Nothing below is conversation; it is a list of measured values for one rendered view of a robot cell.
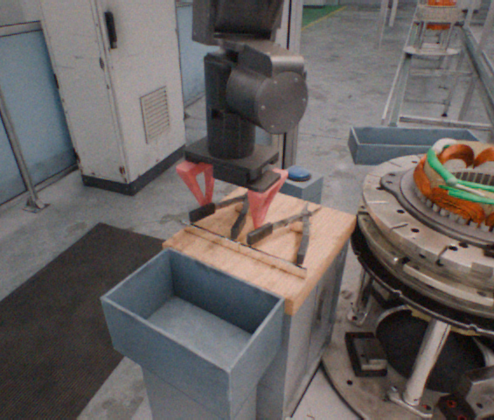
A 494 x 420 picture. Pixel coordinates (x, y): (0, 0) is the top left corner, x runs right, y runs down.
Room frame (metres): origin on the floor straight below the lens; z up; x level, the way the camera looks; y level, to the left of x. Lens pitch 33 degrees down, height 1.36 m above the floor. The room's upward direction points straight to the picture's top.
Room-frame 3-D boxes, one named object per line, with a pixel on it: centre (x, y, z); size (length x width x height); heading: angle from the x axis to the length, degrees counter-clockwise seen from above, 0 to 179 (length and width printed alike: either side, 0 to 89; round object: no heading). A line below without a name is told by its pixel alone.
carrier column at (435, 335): (0.35, -0.26, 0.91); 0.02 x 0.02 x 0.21
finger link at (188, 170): (0.45, 0.04, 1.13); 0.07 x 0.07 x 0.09; 58
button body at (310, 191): (0.65, -0.11, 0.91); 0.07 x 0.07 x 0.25; 48
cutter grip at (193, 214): (0.44, 0.05, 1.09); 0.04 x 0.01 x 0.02; 132
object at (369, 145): (0.77, -0.36, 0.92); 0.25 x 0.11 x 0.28; 85
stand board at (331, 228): (0.43, -0.03, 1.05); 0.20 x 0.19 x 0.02; 147
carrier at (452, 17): (3.24, -1.45, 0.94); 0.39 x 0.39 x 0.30
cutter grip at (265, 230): (0.39, -0.02, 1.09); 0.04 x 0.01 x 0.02; 132
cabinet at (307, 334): (0.43, -0.03, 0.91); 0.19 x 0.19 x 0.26; 57
